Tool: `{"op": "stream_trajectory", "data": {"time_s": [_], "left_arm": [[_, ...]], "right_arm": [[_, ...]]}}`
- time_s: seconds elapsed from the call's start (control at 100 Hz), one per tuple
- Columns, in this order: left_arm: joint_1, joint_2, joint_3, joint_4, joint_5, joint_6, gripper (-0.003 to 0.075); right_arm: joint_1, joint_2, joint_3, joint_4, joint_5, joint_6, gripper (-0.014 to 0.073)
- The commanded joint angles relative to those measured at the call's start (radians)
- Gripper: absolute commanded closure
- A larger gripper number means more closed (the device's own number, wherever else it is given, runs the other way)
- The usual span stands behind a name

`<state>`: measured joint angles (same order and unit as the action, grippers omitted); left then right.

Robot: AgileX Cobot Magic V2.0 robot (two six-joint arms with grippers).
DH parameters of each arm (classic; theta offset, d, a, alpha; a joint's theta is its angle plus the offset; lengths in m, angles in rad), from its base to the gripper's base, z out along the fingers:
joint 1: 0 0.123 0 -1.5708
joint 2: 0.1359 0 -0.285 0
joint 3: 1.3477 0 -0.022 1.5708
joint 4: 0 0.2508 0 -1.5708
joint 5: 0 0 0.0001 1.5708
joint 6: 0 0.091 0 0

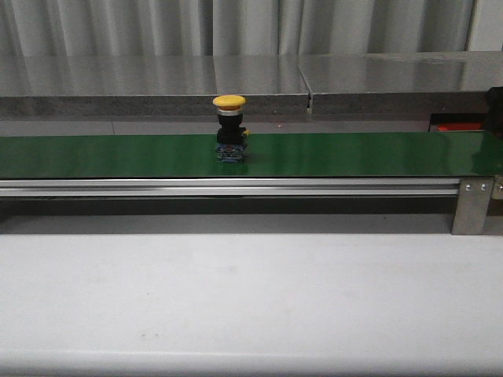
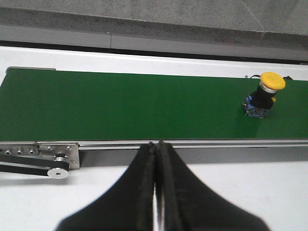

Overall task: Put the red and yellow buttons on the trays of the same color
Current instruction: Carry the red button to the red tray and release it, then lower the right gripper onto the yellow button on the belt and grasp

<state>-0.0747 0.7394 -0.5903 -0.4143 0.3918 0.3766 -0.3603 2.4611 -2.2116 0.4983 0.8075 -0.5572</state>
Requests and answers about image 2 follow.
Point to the green conveyor belt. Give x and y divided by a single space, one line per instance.
48 105

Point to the yellow mushroom push button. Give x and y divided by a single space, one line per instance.
259 103

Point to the small idler pulley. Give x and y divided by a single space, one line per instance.
57 173

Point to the steel conveyor support bracket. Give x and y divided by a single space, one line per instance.
68 151

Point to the grey stone counter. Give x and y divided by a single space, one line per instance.
257 29

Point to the black drive belt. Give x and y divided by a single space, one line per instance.
30 166

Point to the aluminium conveyor frame rail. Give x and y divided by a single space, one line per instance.
206 143

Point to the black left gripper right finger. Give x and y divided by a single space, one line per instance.
184 203

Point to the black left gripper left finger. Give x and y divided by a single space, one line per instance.
126 206

